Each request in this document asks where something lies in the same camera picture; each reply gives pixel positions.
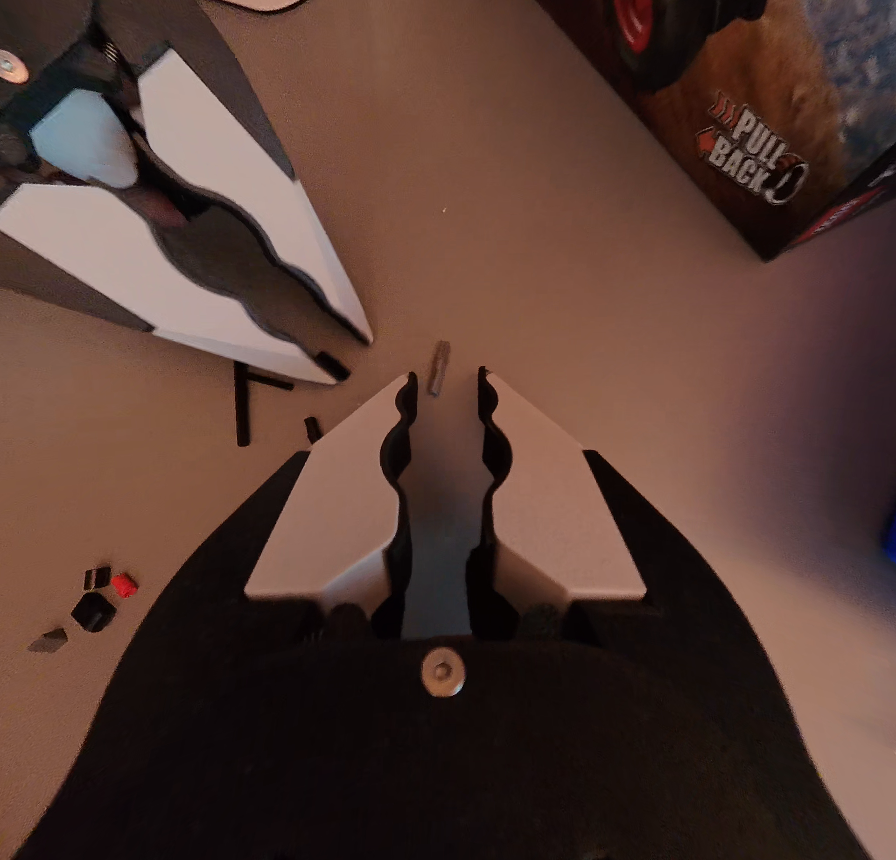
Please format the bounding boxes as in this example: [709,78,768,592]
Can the long black axle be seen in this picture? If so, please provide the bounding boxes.
[234,361,252,448]

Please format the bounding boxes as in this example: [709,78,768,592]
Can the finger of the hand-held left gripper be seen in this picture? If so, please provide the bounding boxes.
[135,45,373,346]
[0,183,337,386]

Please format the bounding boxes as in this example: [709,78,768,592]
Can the monster truck toy box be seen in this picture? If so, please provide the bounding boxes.
[504,0,896,262]

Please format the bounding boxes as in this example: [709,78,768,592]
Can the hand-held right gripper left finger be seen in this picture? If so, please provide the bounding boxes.
[244,372,420,624]

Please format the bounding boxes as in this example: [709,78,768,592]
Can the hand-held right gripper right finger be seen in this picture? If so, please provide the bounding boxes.
[465,366,647,627]

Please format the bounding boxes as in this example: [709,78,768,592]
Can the grey desk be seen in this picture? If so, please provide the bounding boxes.
[0,0,896,860]

